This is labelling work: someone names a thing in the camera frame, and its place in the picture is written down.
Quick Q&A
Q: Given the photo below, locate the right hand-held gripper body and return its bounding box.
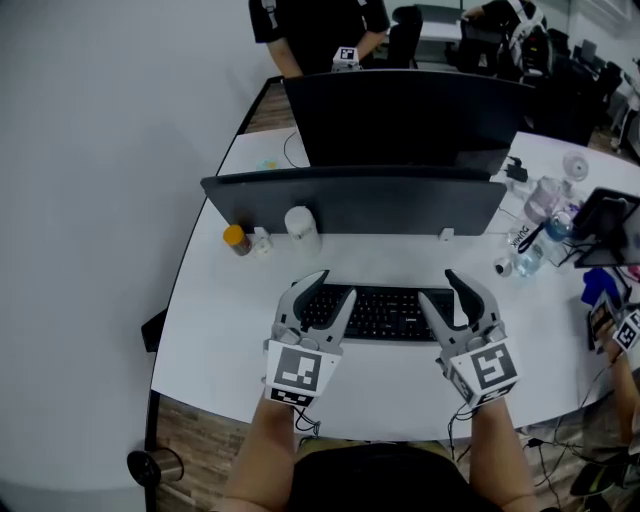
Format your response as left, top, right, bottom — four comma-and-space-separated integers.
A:
436, 321, 522, 411

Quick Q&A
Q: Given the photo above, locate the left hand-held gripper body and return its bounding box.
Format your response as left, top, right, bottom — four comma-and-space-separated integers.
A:
262, 326, 345, 408

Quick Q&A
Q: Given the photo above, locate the black keyboard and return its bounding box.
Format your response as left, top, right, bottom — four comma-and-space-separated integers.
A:
294, 283, 470, 344

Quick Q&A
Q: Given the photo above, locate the person's left forearm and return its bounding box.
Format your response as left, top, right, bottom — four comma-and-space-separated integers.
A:
218, 397, 297, 512

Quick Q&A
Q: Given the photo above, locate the person's right forearm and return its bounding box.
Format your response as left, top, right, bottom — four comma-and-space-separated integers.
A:
468, 399, 540, 512

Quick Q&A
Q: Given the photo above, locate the another person's forearm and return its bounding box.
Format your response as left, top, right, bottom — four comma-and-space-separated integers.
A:
601, 339, 640, 444

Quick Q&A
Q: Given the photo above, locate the white printed packet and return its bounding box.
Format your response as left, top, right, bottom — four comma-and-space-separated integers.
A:
506, 221, 539, 262

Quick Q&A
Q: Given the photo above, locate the white bottle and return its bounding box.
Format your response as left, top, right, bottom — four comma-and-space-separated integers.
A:
284, 205, 323, 259

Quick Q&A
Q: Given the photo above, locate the blue cap water bottle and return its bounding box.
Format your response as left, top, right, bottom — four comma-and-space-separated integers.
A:
514, 210, 574, 279

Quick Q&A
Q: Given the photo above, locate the orange lid jar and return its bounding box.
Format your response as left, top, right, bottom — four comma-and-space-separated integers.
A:
222, 224, 253, 258

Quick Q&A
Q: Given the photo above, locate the blue cloth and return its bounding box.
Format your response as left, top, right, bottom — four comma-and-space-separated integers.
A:
581, 267, 622, 307

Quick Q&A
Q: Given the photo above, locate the pink bottle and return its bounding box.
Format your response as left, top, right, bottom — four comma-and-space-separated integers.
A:
521, 175, 564, 227

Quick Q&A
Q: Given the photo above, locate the dark grey desk divider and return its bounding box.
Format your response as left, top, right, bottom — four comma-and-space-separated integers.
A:
199, 166, 508, 237

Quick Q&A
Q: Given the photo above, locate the black power adapter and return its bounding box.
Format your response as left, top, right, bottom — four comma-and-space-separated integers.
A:
504, 156, 529, 184

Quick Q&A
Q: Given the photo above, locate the person's black shirt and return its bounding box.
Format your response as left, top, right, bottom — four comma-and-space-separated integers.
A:
286, 441, 497, 512

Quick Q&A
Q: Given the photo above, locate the small black monitor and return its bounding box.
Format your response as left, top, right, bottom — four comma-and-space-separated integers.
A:
572, 186, 640, 269

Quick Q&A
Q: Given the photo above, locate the black green sneaker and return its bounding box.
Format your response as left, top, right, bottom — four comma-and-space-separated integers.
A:
569, 461, 634, 499

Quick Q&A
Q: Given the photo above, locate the steel cylinder bin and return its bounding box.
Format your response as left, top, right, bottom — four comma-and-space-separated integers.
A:
125, 447, 185, 488

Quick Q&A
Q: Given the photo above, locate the wide black monitor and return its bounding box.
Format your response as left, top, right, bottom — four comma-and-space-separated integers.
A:
281, 69, 537, 169

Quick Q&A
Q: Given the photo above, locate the black office chair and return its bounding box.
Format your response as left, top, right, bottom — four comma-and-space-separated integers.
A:
388, 5, 424, 69

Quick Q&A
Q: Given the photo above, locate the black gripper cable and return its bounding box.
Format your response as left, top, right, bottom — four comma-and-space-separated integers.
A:
294, 406, 322, 442
446, 404, 474, 462

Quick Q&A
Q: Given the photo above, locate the black desk corner bracket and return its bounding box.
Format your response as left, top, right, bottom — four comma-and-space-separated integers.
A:
140, 309, 169, 354

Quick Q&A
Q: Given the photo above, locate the thin black desk cable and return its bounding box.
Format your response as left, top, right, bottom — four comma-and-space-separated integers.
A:
283, 130, 302, 167

